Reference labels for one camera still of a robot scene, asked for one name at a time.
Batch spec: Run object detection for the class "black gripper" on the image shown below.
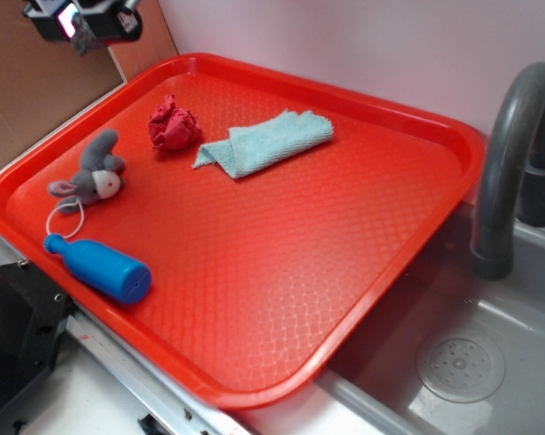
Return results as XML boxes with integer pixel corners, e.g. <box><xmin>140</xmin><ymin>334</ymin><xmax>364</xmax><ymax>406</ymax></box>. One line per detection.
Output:
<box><xmin>23</xmin><ymin>0</ymin><xmax>143</xmax><ymax>44</ymax></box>

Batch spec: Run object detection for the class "brown rock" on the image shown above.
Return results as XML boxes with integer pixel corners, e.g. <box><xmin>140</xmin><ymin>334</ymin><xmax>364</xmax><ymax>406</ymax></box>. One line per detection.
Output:
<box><xmin>70</xmin><ymin>29</ymin><xmax>103</xmax><ymax>56</ymax></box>

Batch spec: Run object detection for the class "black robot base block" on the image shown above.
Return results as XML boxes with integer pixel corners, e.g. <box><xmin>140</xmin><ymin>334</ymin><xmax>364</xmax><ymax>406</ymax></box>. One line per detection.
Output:
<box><xmin>0</xmin><ymin>263</ymin><xmax>71</xmax><ymax>418</ymax></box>

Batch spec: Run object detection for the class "brown cardboard panel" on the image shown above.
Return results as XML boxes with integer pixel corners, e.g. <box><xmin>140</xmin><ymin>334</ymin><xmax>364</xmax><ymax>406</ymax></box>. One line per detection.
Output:
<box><xmin>0</xmin><ymin>1</ymin><xmax>178</xmax><ymax>171</ymax></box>

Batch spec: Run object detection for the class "crumpled red cloth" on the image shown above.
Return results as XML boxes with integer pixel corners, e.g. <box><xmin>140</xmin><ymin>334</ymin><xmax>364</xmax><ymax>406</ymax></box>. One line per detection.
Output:
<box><xmin>148</xmin><ymin>94</ymin><xmax>202</xmax><ymax>151</ymax></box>

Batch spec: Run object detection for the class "grey plush bunny toy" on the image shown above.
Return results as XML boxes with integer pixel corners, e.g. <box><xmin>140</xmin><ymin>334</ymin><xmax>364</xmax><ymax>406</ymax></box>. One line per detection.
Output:
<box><xmin>45</xmin><ymin>129</ymin><xmax>126</xmax><ymax>239</ymax></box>

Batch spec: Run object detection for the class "light blue towel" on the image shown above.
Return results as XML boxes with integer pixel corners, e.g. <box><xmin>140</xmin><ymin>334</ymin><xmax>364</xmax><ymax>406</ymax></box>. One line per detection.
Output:
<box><xmin>192</xmin><ymin>110</ymin><xmax>334</xmax><ymax>179</ymax></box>

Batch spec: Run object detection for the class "blue plastic bottle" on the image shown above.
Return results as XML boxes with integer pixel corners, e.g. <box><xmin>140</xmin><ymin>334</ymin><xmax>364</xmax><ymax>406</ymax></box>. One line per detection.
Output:
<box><xmin>44</xmin><ymin>234</ymin><xmax>152</xmax><ymax>305</ymax></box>

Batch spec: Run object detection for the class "red plastic tray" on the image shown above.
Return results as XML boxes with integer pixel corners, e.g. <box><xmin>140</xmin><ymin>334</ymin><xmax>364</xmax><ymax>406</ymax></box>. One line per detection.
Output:
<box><xmin>0</xmin><ymin>54</ymin><xmax>485</xmax><ymax>410</ymax></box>

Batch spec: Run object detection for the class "grey curved faucet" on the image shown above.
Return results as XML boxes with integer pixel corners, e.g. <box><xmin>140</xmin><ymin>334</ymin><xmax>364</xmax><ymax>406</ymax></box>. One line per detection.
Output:
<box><xmin>471</xmin><ymin>62</ymin><xmax>545</xmax><ymax>280</ymax></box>

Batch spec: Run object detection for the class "grey plastic sink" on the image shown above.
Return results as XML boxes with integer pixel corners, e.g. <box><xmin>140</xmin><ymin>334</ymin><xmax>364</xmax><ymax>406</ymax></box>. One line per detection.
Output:
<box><xmin>317</xmin><ymin>205</ymin><xmax>545</xmax><ymax>434</ymax></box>

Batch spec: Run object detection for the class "round sink drain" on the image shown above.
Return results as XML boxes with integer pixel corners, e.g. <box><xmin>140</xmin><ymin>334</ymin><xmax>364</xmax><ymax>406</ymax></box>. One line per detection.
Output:
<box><xmin>415</xmin><ymin>328</ymin><xmax>506</xmax><ymax>403</ymax></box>

